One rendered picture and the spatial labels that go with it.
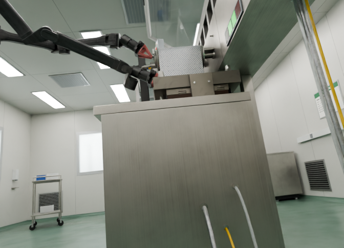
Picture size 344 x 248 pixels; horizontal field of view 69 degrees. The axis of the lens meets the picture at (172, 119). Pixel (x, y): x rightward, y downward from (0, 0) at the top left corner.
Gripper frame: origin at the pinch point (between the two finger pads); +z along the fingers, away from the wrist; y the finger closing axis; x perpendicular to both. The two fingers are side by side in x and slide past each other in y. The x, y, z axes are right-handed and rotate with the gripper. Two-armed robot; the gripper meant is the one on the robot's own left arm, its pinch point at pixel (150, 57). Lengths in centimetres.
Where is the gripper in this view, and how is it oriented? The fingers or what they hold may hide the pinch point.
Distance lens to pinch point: 149.5
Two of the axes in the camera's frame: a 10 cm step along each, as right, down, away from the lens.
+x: 5.5, -8.2, 1.7
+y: 0.7, -1.6, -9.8
